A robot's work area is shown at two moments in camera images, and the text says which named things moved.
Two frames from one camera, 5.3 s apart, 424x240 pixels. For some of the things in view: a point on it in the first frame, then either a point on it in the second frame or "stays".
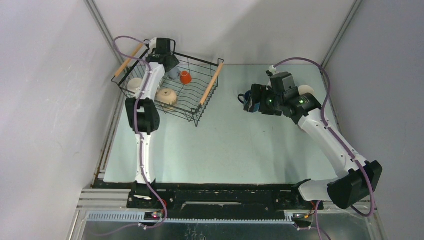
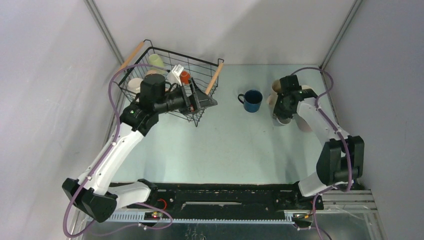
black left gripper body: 173,61 -> 178,100
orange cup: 185,77 stays
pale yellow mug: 305,89 stays
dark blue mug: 247,106 stays
